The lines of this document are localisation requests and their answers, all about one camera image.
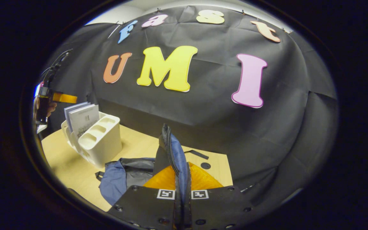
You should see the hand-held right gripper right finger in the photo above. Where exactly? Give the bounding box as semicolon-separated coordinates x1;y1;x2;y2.
188;162;255;230

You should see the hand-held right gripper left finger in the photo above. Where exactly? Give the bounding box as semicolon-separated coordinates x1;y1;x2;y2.
107;165;177;230

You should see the white book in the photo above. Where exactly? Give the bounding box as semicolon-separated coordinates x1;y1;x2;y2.
68;104;100;138

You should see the blue schoolbag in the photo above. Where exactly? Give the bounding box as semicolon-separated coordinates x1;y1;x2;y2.
95;124;209;229

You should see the white plastic bookshelf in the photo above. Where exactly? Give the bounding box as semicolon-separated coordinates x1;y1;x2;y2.
61;112;123;169

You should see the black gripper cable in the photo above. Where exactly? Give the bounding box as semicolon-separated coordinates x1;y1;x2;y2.
42;49;73;87

